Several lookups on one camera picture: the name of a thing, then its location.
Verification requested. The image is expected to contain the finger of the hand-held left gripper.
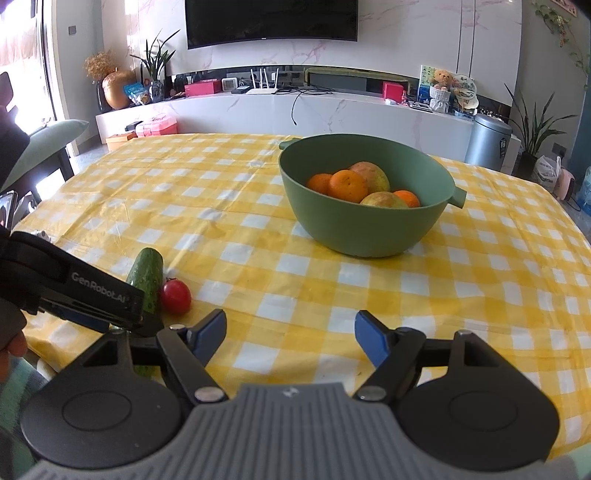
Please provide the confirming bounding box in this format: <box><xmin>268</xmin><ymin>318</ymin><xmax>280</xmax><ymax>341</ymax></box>
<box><xmin>39</xmin><ymin>299</ymin><xmax>163</xmax><ymax>339</ymax></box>

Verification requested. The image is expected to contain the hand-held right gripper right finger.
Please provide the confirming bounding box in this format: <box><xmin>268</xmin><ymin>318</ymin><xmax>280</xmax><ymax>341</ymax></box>
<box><xmin>355</xmin><ymin>310</ymin><xmax>505</xmax><ymax>402</ymax></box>

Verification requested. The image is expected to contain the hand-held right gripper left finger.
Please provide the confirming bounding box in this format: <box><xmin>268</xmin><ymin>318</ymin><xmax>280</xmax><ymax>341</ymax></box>
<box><xmin>78</xmin><ymin>309</ymin><xmax>228</xmax><ymax>405</ymax></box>

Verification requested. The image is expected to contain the green colander bowl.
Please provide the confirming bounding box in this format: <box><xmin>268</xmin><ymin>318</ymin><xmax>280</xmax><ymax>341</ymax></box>
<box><xmin>278</xmin><ymin>134</ymin><xmax>467</xmax><ymax>258</ymax></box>

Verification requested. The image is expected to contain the orange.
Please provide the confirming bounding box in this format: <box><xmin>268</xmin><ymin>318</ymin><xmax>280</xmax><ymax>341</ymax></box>
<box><xmin>329</xmin><ymin>169</ymin><xmax>369</xmax><ymax>204</ymax></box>
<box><xmin>307</xmin><ymin>173</ymin><xmax>334</xmax><ymax>195</ymax></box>
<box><xmin>392</xmin><ymin>189</ymin><xmax>421</xmax><ymax>209</ymax></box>

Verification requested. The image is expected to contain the person's left hand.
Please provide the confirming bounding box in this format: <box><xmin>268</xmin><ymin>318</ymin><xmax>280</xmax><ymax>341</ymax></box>
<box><xmin>0</xmin><ymin>298</ymin><xmax>28</xmax><ymax>385</ymax></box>

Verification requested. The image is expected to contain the red cherry tomato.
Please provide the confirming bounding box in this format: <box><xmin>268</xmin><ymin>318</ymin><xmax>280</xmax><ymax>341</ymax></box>
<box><xmin>160</xmin><ymin>277</ymin><xmax>192</xmax><ymax>315</ymax></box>

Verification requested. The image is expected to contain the green cucumber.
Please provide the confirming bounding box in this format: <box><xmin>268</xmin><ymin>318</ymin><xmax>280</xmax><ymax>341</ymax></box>
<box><xmin>126</xmin><ymin>248</ymin><xmax>165</xmax><ymax>377</ymax></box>

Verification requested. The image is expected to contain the smartphone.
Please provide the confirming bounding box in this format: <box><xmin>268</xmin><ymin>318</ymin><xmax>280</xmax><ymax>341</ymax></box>
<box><xmin>0</xmin><ymin>191</ymin><xmax>20</xmax><ymax>228</ymax></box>

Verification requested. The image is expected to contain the yellow checked tablecloth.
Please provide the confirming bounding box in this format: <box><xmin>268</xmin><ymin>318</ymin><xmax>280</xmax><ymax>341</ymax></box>
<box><xmin>11</xmin><ymin>133</ymin><xmax>591</xmax><ymax>463</ymax></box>

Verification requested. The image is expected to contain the green cushioned chair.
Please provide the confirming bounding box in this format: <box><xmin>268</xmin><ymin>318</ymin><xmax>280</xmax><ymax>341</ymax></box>
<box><xmin>0</xmin><ymin>119</ymin><xmax>90</xmax><ymax>205</ymax></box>

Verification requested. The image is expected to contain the yellow pear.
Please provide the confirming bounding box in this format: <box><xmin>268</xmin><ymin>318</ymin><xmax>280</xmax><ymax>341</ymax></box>
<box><xmin>360</xmin><ymin>191</ymin><xmax>410</xmax><ymax>210</ymax></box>

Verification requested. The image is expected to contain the wooden box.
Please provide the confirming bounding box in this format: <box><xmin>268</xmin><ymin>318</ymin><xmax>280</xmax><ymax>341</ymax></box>
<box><xmin>105</xmin><ymin>131</ymin><xmax>139</xmax><ymax>151</ymax></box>

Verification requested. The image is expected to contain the red-green mango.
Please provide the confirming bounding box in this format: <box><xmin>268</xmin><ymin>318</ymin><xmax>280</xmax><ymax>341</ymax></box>
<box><xmin>348</xmin><ymin>161</ymin><xmax>391</xmax><ymax>193</ymax></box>

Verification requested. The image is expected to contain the pink storage box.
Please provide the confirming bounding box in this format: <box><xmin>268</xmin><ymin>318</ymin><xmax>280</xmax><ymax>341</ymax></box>
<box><xmin>135</xmin><ymin>117</ymin><xmax>179</xmax><ymax>138</ymax></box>

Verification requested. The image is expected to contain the gold round vase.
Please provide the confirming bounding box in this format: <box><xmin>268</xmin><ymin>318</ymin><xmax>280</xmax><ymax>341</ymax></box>
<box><xmin>102</xmin><ymin>69</ymin><xmax>137</xmax><ymax>111</ymax></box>

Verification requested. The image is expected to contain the blue snack packet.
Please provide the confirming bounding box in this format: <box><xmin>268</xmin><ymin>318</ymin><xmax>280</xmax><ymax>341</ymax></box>
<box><xmin>122</xmin><ymin>82</ymin><xmax>153</xmax><ymax>106</ymax></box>

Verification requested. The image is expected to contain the dried flower bunch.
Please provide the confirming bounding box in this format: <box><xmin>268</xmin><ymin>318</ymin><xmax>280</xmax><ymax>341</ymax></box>
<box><xmin>84</xmin><ymin>50</ymin><xmax>116</xmax><ymax>84</ymax></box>

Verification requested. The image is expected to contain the white marble media cabinet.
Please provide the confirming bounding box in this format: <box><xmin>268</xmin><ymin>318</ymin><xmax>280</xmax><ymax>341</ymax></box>
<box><xmin>95</xmin><ymin>65</ymin><xmax>514</xmax><ymax>154</ymax></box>

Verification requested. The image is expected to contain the silver trash can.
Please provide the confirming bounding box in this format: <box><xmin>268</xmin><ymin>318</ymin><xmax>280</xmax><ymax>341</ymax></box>
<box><xmin>464</xmin><ymin>114</ymin><xmax>513</xmax><ymax>171</ymax></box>

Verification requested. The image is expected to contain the potted orchid plant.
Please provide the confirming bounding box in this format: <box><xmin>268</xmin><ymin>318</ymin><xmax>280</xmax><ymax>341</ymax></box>
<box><xmin>130</xmin><ymin>30</ymin><xmax>181</xmax><ymax>103</ymax></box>

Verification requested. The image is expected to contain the white plastic bag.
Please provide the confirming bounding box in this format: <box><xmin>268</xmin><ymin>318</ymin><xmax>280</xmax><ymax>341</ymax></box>
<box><xmin>533</xmin><ymin>155</ymin><xmax>563</xmax><ymax>194</ymax></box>

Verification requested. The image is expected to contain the white router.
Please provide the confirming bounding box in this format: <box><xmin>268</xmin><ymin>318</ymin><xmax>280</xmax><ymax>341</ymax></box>
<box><xmin>246</xmin><ymin>68</ymin><xmax>281</xmax><ymax>96</ymax></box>

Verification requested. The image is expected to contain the pink small heater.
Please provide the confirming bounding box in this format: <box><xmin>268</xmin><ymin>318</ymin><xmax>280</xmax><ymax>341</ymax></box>
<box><xmin>554</xmin><ymin>168</ymin><xmax>578</xmax><ymax>202</ymax></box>

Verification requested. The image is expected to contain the red box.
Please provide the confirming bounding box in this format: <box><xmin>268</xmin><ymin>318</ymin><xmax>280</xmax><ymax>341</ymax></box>
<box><xmin>382</xmin><ymin>82</ymin><xmax>412</xmax><ymax>103</ymax></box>

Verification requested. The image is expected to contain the teddy bear in basket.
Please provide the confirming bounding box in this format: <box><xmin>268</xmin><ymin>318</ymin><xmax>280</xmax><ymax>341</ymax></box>
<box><xmin>428</xmin><ymin>69</ymin><xmax>456</xmax><ymax>114</ymax></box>

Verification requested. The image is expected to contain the potted snake plant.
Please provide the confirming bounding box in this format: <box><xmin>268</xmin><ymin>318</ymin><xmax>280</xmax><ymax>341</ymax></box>
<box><xmin>503</xmin><ymin>83</ymin><xmax>579</xmax><ymax>179</ymax></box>

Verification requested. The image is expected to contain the black television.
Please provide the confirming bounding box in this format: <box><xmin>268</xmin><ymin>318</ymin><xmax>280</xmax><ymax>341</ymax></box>
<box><xmin>185</xmin><ymin>0</ymin><xmax>360</xmax><ymax>50</ymax></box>

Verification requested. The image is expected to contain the hanging vine plant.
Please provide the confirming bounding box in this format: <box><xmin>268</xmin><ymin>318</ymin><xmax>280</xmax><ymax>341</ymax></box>
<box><xmin>531</xmin><ymin>0</ymin><xmax>591</xmax><ymax>89</ymax></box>

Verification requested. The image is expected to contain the black cable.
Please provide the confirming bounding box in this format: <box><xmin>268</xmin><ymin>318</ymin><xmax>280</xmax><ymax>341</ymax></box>
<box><xmin>290</xmin><ymin>88</ymin><xmax>325</xmax><ymax>130</ymax></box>

